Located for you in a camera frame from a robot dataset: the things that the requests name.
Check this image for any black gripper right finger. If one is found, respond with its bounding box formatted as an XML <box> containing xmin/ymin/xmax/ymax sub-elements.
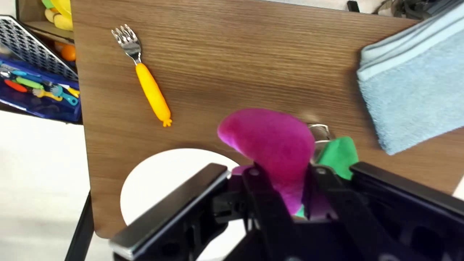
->
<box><xmin>349</xmin><ymin>163</ymin><xmax>464</xmax><ymax>261</ymax></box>

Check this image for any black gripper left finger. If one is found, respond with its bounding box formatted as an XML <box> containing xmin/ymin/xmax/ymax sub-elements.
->
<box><xmin>110</xmin><ymin>164</ymin><xmax>227</xmax><ymax>261</ymax></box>

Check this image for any pink and green plush toy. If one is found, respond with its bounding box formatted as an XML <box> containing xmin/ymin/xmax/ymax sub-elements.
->
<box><xmin>215</xmin><ymin>107</ymin><xmax>360</xmax><ymax>221</ymax></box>

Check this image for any white bowl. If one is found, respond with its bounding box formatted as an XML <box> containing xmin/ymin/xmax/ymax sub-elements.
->
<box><xmin>120</xmin><ymin>148</ymin><xmax>244</xmax><ymax>261</ymax></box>

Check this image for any folded light blue towel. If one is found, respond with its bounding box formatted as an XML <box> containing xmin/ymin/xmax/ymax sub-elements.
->
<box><xmin>356</xmin><ymin>0</ymin><xmax>464</xmax><ymax>155</ymax></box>

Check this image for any blue tray with toys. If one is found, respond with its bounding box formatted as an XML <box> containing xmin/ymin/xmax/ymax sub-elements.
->
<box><xmin>0</xmin><ymin>55</ymin><xmax>82</xmax><ymax>123</ymax></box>

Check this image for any metal mesh basket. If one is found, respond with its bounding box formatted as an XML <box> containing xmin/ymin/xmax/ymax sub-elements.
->
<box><xmin>0</xmin><ymin>15</ymin><xmax>78</xmax><ymax>80</ymax></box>

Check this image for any yellow handled fork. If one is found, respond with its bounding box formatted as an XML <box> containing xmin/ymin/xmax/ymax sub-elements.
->
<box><xmin>111</xmin><ymin>25</ymin><xmax>172</xmax><ymax>128</ymax></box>

